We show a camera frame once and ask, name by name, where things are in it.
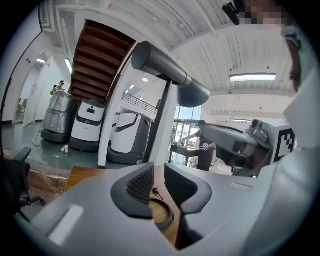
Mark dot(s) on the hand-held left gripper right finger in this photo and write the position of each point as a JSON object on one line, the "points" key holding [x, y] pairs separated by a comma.
{"points": [[220, 215]]}

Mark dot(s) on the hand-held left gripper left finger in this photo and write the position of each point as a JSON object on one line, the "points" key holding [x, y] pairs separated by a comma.
{"points": [[95, 212]]}

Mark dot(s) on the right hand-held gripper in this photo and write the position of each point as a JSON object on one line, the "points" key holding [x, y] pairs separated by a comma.
{"points": [[265, 150]]}

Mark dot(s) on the dark background table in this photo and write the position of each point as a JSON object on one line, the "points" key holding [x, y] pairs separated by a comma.
{"points": [[183, 150]]}

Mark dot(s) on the brown cardboard box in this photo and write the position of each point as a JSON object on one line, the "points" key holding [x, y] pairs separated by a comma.
{"points": [[47, 177]]}

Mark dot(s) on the long ceiling light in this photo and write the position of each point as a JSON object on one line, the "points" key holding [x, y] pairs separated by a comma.
{"points": [[252, 77], [68, 65]]}

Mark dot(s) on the white bottles on floor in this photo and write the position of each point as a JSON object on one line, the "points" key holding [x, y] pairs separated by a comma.
{"points": [[65, 148]]}

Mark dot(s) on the white and grey floor robot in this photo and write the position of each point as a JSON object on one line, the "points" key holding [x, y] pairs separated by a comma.
{"points": [[130, 140]]}

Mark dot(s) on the person's white shirt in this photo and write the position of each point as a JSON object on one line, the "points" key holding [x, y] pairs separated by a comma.
{"points": [[300, 175]]}

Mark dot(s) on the black office chair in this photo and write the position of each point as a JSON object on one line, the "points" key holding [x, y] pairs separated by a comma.
{"points": [[15, 180]]}

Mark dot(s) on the small white service robot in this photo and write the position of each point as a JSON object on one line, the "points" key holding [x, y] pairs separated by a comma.
{"points": [[87, 125]]}

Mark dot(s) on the black metal railing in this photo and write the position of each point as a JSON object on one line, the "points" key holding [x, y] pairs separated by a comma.
{"points": [[140, 102]]}

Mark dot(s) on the silver wrapped cleaning machine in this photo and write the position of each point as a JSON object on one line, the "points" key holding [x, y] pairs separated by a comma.
{"points": [[58, 115]]}

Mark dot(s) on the grey hair scrunchie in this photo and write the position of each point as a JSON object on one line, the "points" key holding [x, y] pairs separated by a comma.
{"points": [[291, 35]]}

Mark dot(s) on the wooden staircase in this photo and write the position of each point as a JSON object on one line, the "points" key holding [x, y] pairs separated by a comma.
{"points": [[97, 62]]}

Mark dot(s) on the black head-worn camera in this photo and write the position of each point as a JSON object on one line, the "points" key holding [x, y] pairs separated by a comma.
{"points": [[231, 12]]}

